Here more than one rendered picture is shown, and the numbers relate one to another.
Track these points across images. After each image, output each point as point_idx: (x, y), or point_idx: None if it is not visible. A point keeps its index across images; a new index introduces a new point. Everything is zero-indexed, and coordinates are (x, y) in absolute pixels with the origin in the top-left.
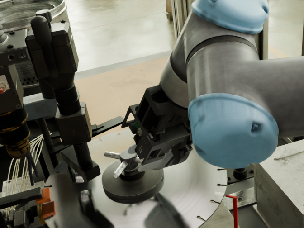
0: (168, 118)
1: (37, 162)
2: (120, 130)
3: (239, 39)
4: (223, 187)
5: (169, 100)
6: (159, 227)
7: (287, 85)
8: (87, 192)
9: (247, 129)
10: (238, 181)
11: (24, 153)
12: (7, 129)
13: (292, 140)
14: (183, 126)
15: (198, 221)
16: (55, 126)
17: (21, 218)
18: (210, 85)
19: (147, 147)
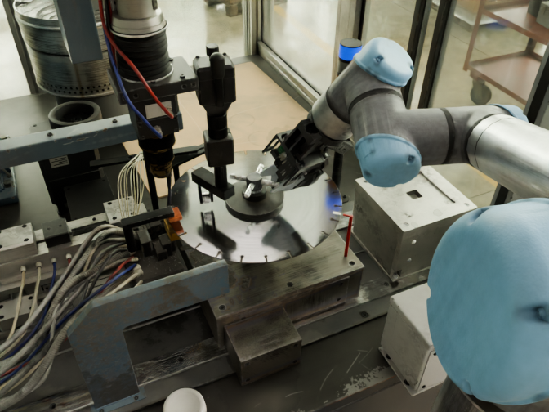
0: (314, 146)
1: (109, 184)
2: None
3: (394, 91)
4: (340, 208)
5: (320, 132)
6: (290, 241)
7: (430, 131)
8: (212, 211)
9: (405, 160)
10: None
11: (168, 173)
12: (162, 150)
13: None
14: (320, 154)
15: (323, 235)
16: (119, 144)
17: (146, 236)
18: (377, 127)
19: (291, 171)
